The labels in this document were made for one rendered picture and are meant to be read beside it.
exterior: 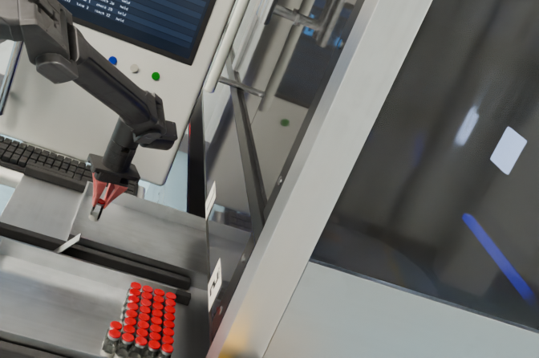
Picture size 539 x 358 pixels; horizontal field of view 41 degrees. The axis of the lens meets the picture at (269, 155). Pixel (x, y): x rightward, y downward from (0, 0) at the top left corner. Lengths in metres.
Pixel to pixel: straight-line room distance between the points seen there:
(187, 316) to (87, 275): 0.21
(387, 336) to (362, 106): 0.37
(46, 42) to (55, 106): 0.98
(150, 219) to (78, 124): 0.45
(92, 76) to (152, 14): 0.76
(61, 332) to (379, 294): 0.53
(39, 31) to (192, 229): 0.83
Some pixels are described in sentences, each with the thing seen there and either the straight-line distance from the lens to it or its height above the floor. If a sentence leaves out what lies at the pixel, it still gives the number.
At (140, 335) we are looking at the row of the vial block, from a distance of 1.24.
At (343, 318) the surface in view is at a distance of 1.09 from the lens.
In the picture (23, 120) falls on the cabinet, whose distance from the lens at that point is 2.06.
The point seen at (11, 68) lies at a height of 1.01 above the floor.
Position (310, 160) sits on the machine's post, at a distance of 0.96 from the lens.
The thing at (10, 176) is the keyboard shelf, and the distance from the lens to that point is 1.87.
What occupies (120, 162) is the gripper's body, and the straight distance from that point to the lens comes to 1.47.
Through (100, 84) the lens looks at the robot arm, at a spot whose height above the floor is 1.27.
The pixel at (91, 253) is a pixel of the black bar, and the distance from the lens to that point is 1.46.
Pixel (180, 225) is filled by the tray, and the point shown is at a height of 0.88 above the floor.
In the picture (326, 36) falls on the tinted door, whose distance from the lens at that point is 1.13.
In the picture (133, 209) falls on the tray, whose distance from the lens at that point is 1.72.
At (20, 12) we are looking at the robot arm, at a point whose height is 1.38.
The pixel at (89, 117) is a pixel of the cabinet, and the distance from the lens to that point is 2.02.
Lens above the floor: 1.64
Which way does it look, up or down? 18 degrees down
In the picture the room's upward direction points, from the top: 23 degrees clockwise
